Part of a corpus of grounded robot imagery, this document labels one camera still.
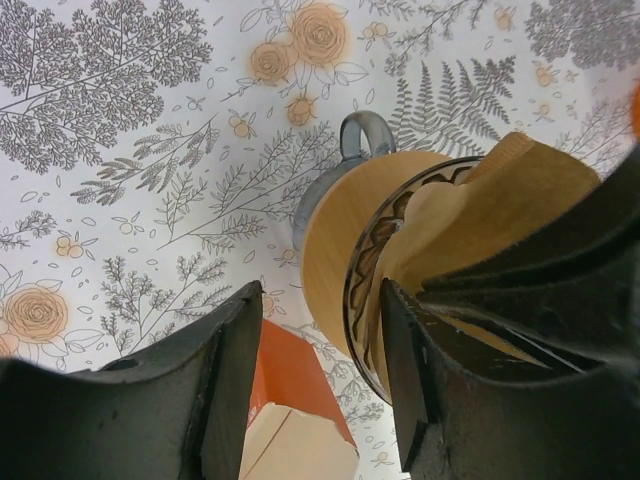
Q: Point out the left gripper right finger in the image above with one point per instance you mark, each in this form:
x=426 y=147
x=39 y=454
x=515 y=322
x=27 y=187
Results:
x=466 y=411

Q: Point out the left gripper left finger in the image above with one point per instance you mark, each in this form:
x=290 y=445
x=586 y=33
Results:
x=177 y=409

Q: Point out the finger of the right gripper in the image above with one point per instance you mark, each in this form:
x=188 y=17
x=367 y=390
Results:
x=573 y=285

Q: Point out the brown paper coffee filter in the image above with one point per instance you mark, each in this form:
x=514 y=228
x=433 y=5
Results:
x=520 y=186

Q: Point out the coffee filter package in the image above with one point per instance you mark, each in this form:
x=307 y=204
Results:
x=295 y=429

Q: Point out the orange glass carafe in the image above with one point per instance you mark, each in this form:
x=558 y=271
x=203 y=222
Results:
x=635 y=112

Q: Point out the grey glass dripper cone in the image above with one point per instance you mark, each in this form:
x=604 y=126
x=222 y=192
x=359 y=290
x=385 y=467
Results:
x=382 y=224

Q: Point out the floral tablecloth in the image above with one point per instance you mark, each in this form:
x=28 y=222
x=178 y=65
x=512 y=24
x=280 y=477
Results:
x=153 y=153

